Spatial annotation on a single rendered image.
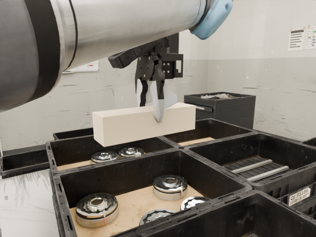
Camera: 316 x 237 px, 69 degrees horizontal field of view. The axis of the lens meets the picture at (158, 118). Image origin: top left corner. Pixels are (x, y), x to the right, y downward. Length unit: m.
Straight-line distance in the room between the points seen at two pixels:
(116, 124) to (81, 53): 0.31
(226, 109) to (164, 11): 2.05
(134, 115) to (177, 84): 4.07
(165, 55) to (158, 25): 0.26
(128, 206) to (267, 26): 3.94
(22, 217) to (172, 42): 0.75
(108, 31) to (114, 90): 3.69
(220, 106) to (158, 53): 1.72
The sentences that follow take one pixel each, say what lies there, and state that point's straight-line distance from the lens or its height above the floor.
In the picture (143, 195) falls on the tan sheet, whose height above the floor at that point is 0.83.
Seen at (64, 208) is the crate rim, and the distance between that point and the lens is 0.52.
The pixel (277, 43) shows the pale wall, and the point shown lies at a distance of 4.19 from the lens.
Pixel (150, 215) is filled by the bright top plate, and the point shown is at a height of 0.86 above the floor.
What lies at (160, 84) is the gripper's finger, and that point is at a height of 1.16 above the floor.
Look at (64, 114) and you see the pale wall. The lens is 3.67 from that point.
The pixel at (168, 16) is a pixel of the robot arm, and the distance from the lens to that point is 0.26.
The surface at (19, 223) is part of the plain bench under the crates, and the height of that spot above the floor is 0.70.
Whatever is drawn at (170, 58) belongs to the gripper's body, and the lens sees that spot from 0.51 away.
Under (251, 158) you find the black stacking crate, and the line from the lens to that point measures 1.04.
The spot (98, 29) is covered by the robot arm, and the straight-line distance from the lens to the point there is 0.17.
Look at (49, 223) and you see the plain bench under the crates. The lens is 0.90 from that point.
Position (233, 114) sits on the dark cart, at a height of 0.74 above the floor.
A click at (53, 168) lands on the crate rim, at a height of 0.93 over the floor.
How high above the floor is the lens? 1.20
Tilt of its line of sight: 13 degrees down
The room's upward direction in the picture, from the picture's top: straight up
